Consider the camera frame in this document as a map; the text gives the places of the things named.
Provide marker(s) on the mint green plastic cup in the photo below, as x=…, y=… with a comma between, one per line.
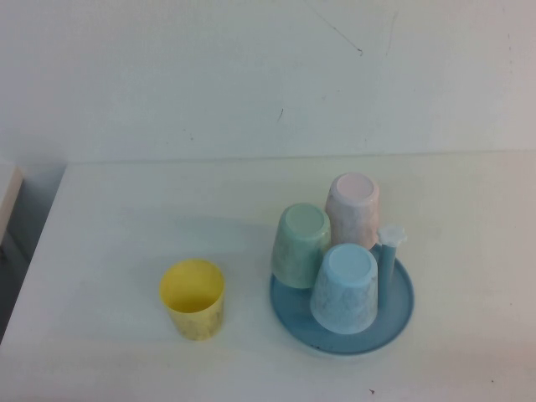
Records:
x=299, y=243

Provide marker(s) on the pink plastic cup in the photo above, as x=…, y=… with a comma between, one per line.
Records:
x=352, y=209

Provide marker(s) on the light blue plastic cup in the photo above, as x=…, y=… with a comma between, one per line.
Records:
x=345, y=289

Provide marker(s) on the blue cup stand with posts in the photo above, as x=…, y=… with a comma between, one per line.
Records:
x=293, y=318

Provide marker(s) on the yellow plastic cup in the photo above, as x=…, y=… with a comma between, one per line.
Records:
x=197, y=310

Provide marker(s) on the beige cabinet edge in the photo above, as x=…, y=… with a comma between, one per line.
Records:
x=8, y=201

